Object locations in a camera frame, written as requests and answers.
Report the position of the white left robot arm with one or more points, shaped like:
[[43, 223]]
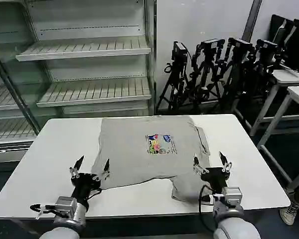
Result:
[[64, 206]]

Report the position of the grey metal post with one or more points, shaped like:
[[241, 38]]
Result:
[[251, 22]]

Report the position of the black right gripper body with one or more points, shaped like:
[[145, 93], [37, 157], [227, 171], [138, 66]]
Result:
[[216, 178]]

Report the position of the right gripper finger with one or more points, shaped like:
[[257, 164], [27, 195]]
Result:
[[223, 158], [196, 164]]

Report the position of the person's foot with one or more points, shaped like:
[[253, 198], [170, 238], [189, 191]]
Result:
[[289, 214]]

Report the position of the glass fronted shelf cabinet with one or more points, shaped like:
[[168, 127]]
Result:
[[7, 99]]

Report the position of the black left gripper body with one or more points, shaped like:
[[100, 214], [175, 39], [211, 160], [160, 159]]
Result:
[[84, 185]]

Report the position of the white empty shelf rack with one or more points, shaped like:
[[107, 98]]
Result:
[[89, 47]]

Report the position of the grey printed polo shirt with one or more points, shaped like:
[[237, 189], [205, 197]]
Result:
[[129, 149]]

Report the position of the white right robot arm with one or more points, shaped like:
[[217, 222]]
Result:
[[235, 227]]

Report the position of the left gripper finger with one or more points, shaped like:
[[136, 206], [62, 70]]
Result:
[[106, 166], [77, 164]]

